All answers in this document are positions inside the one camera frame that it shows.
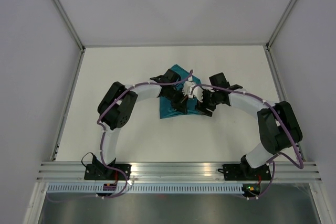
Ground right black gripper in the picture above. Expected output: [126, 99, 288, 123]
[194, 88, 219, 118]

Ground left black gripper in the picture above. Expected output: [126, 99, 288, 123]
[165, 87, 190, 115]

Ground teal cloth napkin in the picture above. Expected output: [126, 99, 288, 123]
[158, 64, 201, 119]

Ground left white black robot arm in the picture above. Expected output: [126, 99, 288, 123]
[85, 68, 193, 180]

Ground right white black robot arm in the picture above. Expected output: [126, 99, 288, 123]
[188, 73, 304, 179]

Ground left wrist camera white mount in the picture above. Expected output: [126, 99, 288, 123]
[182, 81, 196, 99]

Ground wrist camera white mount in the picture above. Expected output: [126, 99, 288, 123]
[188, 86, 203, 102]
[182, 81, 196, 99]

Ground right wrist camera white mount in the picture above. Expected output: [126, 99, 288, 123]
[188, 86, 203, 102]

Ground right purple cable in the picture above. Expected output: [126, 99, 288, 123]
[190, 83, 305, 201]

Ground purple cable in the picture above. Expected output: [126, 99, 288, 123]
[190, 83, 305, 201]
[47, 69, 195, 204]

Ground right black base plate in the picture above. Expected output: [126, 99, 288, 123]
[217, 164, 271, 181]

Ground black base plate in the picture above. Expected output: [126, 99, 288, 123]
[84, 164, 131, 181]
[217, 164, 271, 181]

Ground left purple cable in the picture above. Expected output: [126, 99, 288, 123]
[47, 69, 195, 204]

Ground left table edge rail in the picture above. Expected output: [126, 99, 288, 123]
[49, 47, 86, 162]

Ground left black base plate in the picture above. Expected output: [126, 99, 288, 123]
[84, 164, 131, 181]

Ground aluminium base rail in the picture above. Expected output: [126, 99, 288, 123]
[36, 162, 322, 183]

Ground white slotted cable duct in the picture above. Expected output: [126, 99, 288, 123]
[47, 183, 243, 194]

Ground right aluminium frame post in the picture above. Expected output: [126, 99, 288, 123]
[265, 0, 299, 50]

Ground aluminium frame post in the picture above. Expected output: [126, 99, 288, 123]
[51, 0, 85, 51]
[265, 0, 299, 50]

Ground left aluminium frame post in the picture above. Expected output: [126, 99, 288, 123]
[51, 0, 85, 51]

